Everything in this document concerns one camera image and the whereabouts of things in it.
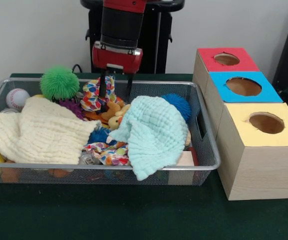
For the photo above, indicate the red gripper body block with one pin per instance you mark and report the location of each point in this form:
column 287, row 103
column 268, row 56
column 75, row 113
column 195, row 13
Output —
column 116, row 58

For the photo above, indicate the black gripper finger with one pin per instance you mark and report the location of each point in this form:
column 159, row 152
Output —
column 103, row 87
column 130, row 83

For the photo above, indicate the green spiky rubber ball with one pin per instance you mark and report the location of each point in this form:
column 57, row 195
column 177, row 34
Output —
column 59, row 82

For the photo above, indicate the blue spiky rubber ball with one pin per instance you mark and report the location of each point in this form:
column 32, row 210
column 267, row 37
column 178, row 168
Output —
column 181, row 103

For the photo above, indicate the mint green waffle cloth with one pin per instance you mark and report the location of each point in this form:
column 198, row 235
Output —
column 156, row 135

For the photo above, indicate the wooden box with three holes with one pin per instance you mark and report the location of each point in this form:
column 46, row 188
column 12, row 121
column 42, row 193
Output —
column 258, row 170

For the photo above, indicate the yellow brown plush toy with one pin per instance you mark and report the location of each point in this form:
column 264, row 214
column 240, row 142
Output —
column 112, row 112

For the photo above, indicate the purple spiky rubber ball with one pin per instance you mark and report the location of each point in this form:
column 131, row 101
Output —
column 72, row 107

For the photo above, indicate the cream waffle cloth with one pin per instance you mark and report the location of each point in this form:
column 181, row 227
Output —
column 41, row 135

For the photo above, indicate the white baseball with red stitches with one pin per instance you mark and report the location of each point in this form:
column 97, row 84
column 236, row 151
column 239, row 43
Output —
column 17, row 98

